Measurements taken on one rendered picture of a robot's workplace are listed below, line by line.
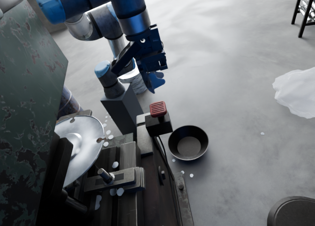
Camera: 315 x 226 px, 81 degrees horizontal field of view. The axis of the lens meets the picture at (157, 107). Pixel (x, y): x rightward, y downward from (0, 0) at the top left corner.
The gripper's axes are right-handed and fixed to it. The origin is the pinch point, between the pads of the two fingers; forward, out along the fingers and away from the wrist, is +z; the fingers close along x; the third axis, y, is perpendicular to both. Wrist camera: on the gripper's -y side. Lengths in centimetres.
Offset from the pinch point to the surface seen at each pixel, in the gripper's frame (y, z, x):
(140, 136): -10.3, 20.3, -1.3
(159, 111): 0.4, 8.5, -1.9
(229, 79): 63, 84, 91
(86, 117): -27.1, 6.3, 2.2
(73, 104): -85, 59, 85
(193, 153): 10, 84, 23
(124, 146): -14.7, 14.0, -9.1
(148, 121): -5.0, 14.0, -0.4
